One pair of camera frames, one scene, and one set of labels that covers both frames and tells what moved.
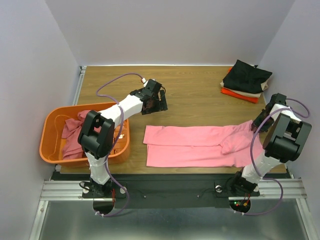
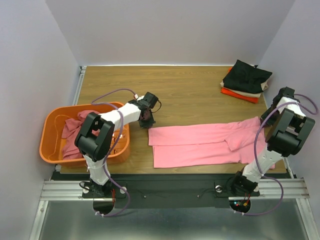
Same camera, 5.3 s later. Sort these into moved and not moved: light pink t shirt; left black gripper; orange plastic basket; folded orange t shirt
Moved: left black gripper
Not moved: orange plastic basket; light pink t shirt; folded orange t shirt
